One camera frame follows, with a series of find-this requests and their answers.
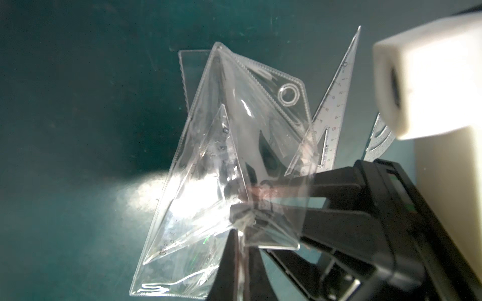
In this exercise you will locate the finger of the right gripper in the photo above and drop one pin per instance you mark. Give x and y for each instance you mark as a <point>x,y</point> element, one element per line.
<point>298,187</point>
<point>268,221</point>

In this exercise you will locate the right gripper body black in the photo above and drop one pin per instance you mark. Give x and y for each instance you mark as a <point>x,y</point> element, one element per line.
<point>378,240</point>

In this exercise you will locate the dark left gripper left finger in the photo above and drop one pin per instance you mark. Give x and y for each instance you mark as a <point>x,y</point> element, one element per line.
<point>225,285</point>

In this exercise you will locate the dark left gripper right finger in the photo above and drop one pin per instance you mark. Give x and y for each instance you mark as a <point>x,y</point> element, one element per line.
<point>258,287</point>

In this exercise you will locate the clear triangle set square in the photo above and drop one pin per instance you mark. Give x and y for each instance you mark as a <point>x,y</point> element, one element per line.
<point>327,120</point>

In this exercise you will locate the clear plastic ruler pouch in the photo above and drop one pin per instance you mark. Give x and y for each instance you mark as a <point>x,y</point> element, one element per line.
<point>244,165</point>

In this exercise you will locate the clear plastic protractor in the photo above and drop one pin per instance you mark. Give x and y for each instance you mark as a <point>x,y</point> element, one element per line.
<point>380,139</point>

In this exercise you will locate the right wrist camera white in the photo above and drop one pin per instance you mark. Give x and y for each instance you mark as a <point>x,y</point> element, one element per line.
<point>428,89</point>

